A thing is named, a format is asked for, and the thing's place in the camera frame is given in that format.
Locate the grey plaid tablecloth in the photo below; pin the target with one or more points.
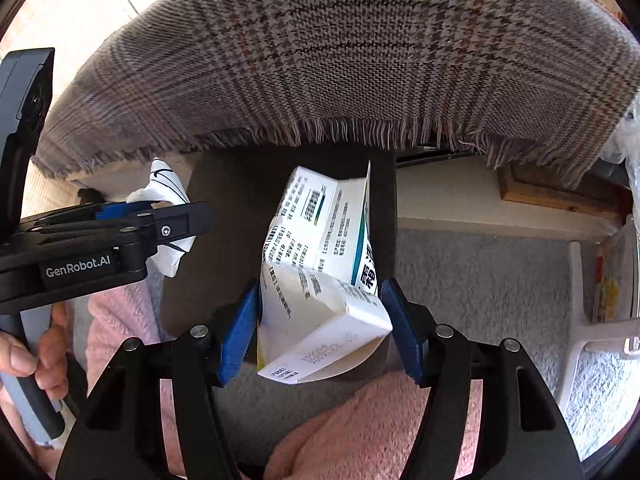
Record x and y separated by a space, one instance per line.
538 81

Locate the white medicine box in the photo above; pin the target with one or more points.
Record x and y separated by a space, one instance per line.
321 316

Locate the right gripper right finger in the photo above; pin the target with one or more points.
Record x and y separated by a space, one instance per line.
522 431

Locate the black trash bin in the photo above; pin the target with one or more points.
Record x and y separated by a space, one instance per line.
243 187

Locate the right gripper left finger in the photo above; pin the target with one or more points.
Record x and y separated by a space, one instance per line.
119 434

